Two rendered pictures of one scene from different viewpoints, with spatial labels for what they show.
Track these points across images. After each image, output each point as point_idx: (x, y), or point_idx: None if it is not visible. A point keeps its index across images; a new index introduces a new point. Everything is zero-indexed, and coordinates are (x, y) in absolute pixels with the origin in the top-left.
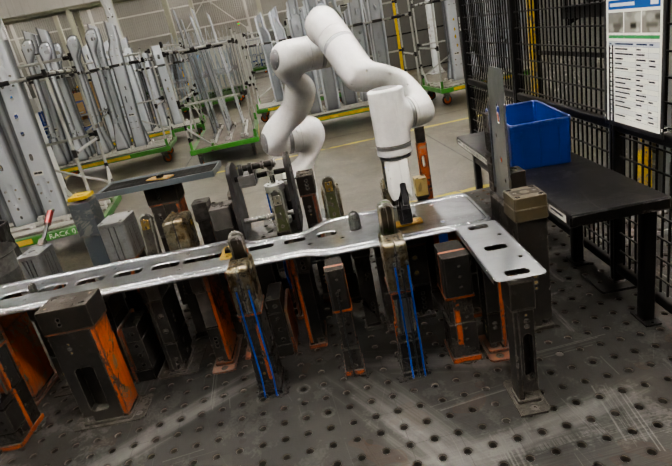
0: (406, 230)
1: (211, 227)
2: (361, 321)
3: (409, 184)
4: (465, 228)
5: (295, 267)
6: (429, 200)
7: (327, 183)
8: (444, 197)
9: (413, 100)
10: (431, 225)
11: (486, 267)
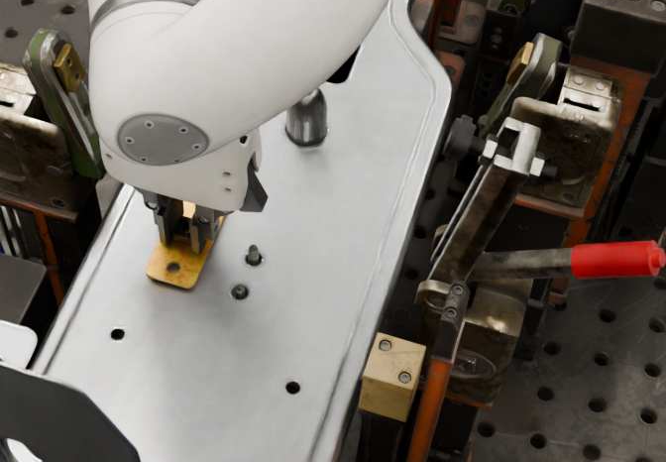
0: (151, 222)
1: None
2: None
3: (99, 142)
4: (4, 350)
5: None
6: (331, 401)
7: (522, 53)
8: (312, 456)
9: (110, 20)
10: (119, 291)
11: None
